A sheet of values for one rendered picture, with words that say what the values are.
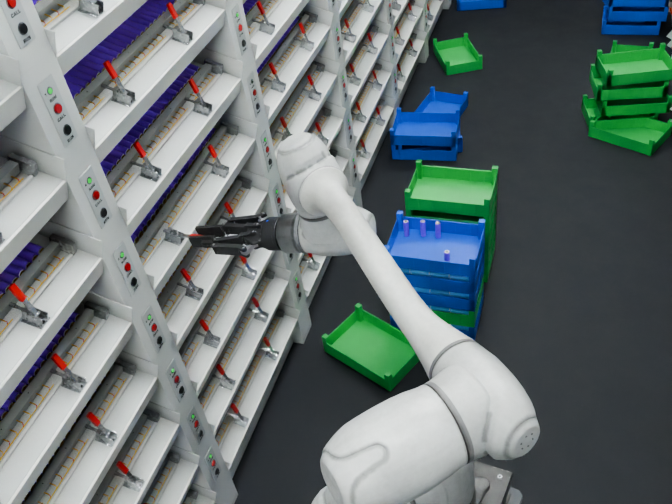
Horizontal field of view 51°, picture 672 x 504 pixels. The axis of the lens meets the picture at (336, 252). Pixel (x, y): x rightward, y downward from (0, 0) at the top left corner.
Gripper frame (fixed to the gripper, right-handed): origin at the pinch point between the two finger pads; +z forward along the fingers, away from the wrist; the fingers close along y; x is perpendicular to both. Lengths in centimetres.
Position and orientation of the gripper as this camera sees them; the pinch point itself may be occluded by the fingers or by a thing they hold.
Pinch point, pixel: (206, 236)
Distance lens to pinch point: 167.4
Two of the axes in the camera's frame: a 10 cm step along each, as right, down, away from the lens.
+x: -2.9, -7.4, -6.0
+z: -9.1, 0.2, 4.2
